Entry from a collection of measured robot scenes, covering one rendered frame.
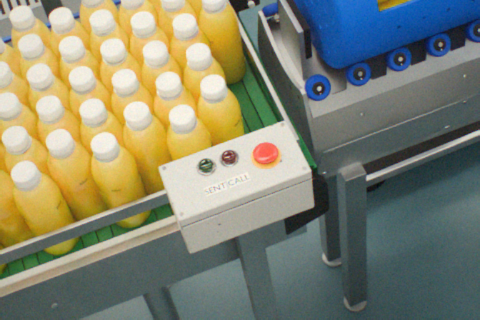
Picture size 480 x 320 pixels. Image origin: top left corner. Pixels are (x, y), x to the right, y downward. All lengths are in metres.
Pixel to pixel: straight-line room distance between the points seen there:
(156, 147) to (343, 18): 0.35
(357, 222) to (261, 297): 0.45
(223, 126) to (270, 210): 0.18
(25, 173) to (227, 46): 0.43
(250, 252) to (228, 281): 0.98
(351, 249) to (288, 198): 0.78
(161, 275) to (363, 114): 0.45
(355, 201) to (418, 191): 0.67
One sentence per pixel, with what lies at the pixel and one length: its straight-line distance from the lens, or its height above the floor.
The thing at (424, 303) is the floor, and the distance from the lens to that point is 2.38.
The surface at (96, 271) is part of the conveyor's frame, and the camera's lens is 1.51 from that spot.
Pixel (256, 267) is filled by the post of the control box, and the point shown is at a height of 0.83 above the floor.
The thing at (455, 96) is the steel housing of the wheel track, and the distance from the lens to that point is 1.67.
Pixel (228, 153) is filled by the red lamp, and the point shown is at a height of 1.11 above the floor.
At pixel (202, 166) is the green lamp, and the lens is 1.27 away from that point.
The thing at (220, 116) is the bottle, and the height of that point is 1.05.
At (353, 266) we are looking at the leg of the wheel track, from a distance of 2.14.
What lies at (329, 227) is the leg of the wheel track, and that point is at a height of 0.21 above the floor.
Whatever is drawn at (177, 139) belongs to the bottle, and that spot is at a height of 1.06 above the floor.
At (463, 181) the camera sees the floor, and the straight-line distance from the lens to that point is 2.57.
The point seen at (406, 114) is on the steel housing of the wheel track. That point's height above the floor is 0.84.
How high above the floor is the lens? 2.15
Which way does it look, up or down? 54 degrees down
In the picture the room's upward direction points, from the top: 11 degrees counter-clockwise
